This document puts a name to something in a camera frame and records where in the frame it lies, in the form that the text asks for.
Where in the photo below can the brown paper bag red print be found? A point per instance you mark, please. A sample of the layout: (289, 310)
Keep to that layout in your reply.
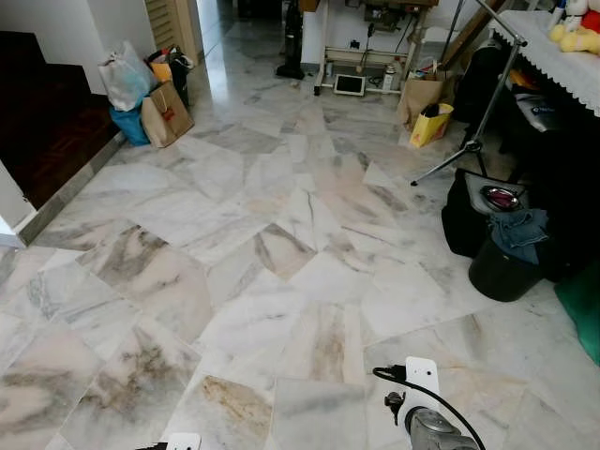
(166, 114)

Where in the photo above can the orange and black bag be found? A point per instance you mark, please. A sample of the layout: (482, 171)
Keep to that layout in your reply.
(171, 64)

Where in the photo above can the white plastic bag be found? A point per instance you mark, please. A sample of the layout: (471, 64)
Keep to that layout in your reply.
(127, 75)

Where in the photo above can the yellow plush toy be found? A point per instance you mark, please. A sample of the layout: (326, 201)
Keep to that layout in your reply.
(577, 37)

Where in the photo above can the metal tripod stand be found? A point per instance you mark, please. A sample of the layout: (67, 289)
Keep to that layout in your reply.
(489, 101)

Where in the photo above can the yellow shopping bag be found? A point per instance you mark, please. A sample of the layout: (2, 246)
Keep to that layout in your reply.
(431, 125)

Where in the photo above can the white sewing machine table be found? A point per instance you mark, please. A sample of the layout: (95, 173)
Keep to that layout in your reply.
(375, 49)

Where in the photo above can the blue cloth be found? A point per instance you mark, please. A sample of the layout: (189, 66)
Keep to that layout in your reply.
(520, 234)

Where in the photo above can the green bag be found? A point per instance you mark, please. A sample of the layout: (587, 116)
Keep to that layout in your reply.
(583, 309)

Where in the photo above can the white framed tablet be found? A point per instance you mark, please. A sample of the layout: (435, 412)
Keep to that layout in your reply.
(349, 84)

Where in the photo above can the louvered wooden door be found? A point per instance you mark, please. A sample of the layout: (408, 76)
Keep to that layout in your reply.
(173, 23)

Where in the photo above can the black soft bag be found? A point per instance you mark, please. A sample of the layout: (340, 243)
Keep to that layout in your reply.
(462, 223)

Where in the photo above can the plain brown paper bag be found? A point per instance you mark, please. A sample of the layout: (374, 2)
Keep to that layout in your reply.
(420, 96)

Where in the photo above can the black bucket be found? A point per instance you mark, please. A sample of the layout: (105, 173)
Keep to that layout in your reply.
(502, 278)

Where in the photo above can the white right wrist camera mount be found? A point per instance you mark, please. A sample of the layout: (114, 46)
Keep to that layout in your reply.
(424, 375)

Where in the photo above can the black upright vacuum cleaner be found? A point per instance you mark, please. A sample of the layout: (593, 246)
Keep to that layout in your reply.
(292, 52)

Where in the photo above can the grey bag with blue label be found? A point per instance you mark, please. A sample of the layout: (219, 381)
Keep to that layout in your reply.
(539, 112)

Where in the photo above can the red shiny bowl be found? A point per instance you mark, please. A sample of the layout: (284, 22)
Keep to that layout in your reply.
(502, 199)

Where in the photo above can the black backpack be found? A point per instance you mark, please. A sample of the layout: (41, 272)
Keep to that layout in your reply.
(478, 80)

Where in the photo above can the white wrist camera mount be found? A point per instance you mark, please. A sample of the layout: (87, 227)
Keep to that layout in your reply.
(424, 375)
(185, 442)

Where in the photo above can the table with white lace cloth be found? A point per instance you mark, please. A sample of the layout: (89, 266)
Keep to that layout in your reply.
(558, 61)

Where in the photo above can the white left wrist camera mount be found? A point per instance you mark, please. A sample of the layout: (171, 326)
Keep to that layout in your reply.
(185, 442)

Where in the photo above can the dark wooden platform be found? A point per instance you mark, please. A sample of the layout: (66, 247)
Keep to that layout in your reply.
(47, 122)

